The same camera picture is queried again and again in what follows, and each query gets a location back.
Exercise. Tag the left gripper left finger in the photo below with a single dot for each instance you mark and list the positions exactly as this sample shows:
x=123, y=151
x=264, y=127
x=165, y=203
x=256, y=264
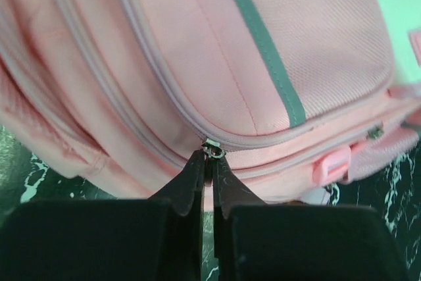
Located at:
x=159, y=238

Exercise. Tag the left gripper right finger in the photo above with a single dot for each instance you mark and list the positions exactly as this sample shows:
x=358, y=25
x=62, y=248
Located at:
x=254, y=240

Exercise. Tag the pink student backpack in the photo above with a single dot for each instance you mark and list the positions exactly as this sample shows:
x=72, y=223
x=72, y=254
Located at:
x=298, y=93

